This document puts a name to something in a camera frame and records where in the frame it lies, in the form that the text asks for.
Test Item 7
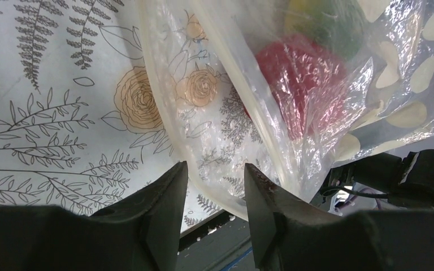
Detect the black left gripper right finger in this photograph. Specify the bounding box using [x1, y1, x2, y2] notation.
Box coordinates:
[244, 164, 434, 270]

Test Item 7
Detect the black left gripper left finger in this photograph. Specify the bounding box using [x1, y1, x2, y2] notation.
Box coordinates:
[0, 161, 188, 270]

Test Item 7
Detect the clear zip top bag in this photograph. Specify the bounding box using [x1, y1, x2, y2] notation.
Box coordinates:
[137, 1, 434, 219]

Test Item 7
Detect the red apple toy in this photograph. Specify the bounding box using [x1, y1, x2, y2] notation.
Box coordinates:
[255, 33, 348, 141]

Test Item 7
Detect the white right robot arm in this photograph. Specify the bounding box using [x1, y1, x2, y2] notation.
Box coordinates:
[319, 149, 434, 209]

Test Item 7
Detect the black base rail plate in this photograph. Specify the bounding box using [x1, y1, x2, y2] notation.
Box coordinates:
[176, 211, 257, 270]

